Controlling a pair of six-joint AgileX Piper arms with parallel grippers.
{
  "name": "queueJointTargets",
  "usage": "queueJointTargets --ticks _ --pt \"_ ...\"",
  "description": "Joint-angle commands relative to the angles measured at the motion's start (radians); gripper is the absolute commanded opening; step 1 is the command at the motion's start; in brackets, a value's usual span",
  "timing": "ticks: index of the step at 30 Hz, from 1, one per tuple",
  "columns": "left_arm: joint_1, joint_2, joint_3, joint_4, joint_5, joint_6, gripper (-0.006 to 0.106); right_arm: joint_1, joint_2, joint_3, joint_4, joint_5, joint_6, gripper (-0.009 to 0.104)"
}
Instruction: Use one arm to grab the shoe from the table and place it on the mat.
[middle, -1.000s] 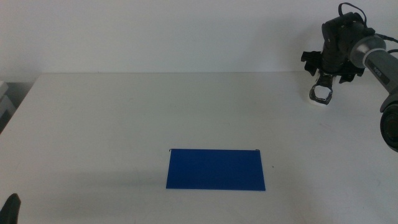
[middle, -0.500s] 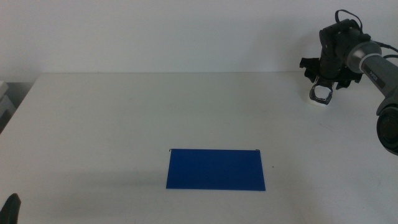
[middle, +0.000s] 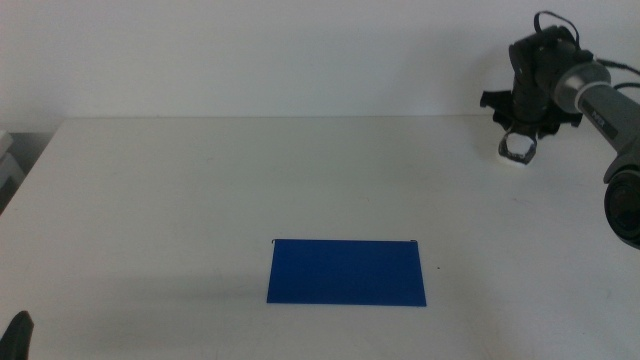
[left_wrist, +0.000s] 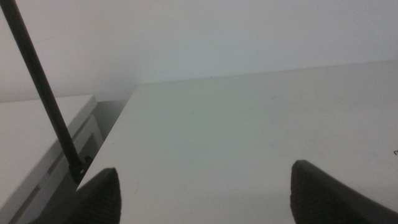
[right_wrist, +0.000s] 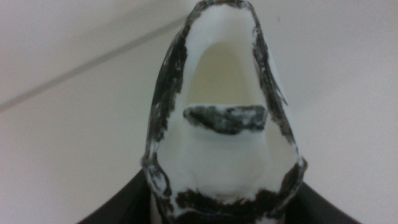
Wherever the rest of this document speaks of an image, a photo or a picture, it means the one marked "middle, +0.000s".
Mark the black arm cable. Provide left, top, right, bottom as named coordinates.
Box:
left=595, top=57, right=640, bottom=92

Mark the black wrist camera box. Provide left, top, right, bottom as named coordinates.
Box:
left=508, top=27, right=546, bottom=76

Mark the blue rectangular mat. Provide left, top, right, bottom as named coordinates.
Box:
left=265, top=238, right=428, bottom=308

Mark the black looped camera cable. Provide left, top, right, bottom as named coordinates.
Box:
left=532, top=10, right=582, bottom=50

